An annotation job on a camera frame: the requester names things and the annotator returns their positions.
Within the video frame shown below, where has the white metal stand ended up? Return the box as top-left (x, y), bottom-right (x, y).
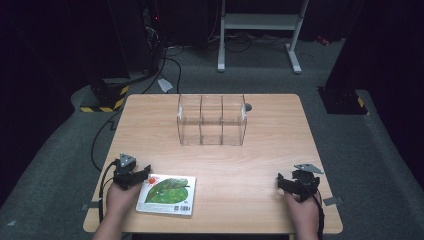
top-left (217, 0), bottom-right (310, 75)

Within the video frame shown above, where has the dark equipment rack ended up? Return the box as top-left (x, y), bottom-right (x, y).
top-left (108, 0), bottom-right (168, 77)

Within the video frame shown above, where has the clear acrylic divided organizer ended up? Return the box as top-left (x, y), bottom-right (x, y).
top-left (176, 93), bottom-right (248, 147)

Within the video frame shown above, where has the grey tape strip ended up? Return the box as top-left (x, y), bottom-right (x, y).
top-left (322, 196), bottom-right (345, 207)
top-left (81, 200), bottom-right (104, 211)

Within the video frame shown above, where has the left hand-held gripper black cable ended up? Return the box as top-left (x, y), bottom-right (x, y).
top-left (98, 159), bottom-right (120, 224)

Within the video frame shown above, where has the black base with yellow mark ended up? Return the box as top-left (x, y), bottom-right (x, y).
top-left (317, 86), bottom-right (370, 116)

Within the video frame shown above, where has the right hand-held gripper black cable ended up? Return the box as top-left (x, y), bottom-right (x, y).
top-left (313, 189), bottom-right (326, 240)

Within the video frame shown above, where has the person's left hand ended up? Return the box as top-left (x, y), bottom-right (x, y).
top-left (105, 181), bottom-right (144, 218)

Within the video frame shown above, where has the long black floor cable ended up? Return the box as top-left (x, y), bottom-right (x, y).
top-left (90, 55), bottom-right (183, 173)

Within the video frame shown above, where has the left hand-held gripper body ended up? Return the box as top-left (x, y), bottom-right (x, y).
top-left (112, 152), bottom-right (139, 191)

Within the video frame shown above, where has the white paper scrap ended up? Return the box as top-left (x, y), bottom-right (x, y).
top-left (157, 78), bottom-right (174, 94)

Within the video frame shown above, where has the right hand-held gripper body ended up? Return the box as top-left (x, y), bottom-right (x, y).
top-left (291, 162), bottom-right (325, 203)

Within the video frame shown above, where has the person's right hand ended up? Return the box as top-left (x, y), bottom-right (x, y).
top-left (283, 191), bottom-right (322, 232)

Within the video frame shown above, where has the black yellow striped base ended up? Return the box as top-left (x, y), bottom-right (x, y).
top-left (79, 77), bottom-right (130, 114)

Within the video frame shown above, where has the bundle of black cables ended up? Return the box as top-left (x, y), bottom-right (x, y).
top-left (207, 32), bottom-right (292, 54)

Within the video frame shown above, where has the hand-held gripper black cable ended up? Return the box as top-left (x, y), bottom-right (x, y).
top-left (98, 159), bottom-right (120, 224)
top-left (313, 189), bottom-right (326, 240)

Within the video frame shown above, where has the white book with green leaf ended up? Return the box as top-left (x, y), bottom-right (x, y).
top-left (135, 173), bottom-right (197, 216)

